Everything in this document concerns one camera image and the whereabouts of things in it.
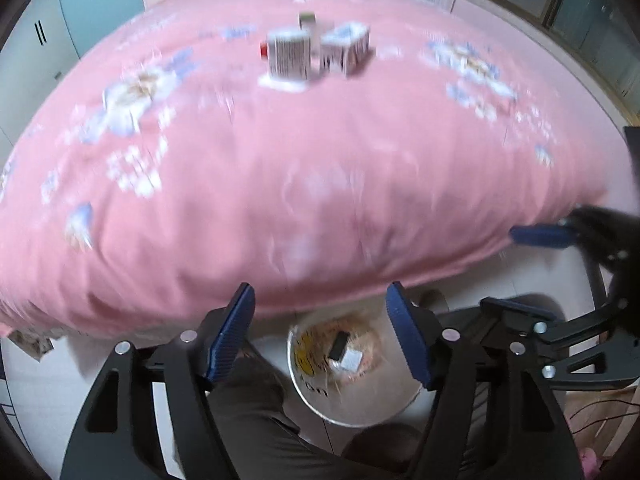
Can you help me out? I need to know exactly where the bed with pink floral blanket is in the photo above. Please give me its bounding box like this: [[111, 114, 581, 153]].
[[0, 0, 633, 338]]

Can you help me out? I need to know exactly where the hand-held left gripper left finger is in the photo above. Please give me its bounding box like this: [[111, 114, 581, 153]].
[[60, 282, 256, 480]]

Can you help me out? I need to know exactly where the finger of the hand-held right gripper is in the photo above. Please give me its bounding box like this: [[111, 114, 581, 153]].
[[509, 205, 640, 283], [479, 292, 640, 387]]

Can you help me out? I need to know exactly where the small black box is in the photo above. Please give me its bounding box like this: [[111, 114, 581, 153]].
[[328, 331, 350, 361]]

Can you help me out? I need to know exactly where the white wardrobe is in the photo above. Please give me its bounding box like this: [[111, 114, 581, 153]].
[[0, 0, 81, 141]]

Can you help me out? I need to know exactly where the white round trash bin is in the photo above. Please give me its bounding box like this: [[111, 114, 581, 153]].
[[286, 309, 427, 429]]

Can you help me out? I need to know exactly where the white milk carton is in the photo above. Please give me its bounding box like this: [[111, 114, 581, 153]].
[[319, 21, 372, 77]]

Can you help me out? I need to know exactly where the window with dark frame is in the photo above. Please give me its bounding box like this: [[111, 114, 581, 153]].
[[477, 0, 640, 108]]

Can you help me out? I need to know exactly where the white barcode box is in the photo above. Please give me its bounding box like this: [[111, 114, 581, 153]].
[[267, 29, 312, 81]]

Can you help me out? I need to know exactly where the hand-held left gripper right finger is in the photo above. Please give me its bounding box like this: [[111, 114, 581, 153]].
[[385, 281, 584, 480]]

